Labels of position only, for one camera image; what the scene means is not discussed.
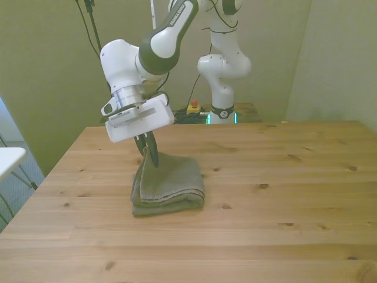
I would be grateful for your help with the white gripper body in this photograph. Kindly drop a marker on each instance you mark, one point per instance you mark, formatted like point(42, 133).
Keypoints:
point(141, 122)

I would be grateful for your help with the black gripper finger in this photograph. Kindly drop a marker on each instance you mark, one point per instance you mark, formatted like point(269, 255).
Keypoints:
point(139, 144)
point(153, 150)

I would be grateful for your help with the grey towel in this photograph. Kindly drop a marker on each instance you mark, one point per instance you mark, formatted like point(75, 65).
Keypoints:
point(171, 182)

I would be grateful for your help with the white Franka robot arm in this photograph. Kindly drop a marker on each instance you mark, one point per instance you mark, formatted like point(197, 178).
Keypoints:
point(117, 65)

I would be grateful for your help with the yellow emergency stop box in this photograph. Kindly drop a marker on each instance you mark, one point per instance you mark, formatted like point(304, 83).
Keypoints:
point(194, 109)

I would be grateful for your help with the thin white pole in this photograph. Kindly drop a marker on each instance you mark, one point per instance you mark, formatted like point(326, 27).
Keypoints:
point(153, 14)

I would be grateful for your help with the black tripod stand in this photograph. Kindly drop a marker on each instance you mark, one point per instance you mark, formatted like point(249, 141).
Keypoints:
point(85, 26)

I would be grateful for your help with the white folding table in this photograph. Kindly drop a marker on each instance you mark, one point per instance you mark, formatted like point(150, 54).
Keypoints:
point(10, 159)

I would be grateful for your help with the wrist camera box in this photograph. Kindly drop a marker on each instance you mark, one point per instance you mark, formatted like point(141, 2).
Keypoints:
point(107, 109)

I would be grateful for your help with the dark articulated camera stand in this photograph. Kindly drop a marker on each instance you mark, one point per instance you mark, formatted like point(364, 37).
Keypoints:
point(93, 29)

